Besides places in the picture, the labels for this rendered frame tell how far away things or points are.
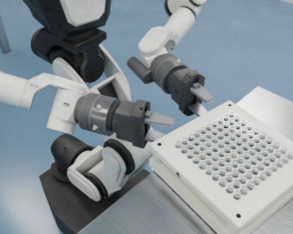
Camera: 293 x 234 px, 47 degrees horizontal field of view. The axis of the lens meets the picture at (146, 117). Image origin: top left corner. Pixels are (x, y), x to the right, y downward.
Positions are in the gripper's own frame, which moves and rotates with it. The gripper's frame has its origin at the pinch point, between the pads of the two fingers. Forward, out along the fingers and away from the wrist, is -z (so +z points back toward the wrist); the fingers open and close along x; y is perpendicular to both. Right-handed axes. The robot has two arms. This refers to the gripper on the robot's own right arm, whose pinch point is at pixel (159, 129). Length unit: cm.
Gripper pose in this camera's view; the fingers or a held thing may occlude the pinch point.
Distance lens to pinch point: 74.2
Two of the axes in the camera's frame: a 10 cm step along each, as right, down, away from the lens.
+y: -3.5, 6.1, -7.1
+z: -9.4, -2.3, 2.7
